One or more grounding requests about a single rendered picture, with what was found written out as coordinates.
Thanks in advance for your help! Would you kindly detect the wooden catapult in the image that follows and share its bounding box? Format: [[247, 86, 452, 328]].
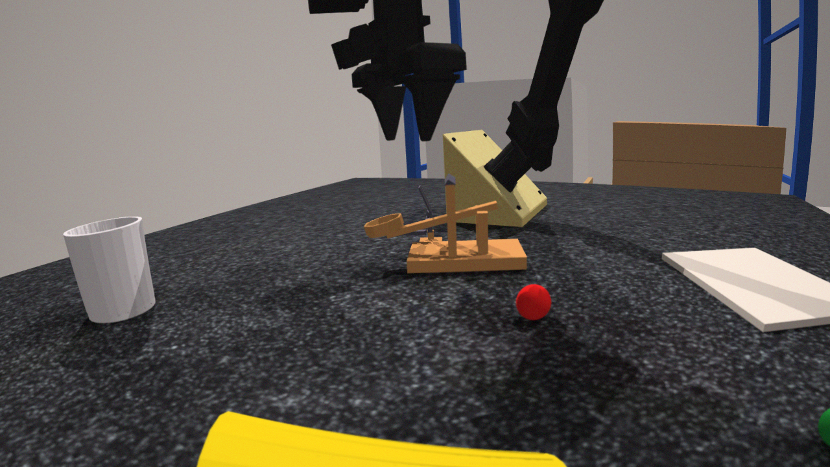
[[364, 174, 527, 274]]

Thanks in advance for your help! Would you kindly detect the red ball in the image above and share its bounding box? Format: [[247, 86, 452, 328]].
[[516, 284, 551, 320]]

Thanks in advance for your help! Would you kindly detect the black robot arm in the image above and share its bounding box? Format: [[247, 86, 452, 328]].
[[308, 0, 604, 193]]

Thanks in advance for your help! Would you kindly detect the white cup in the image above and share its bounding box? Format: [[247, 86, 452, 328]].
[[64, 217, 155, 323]]

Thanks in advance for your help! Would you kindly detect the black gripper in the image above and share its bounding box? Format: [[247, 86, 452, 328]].
[[351, 5, 467, 141]]

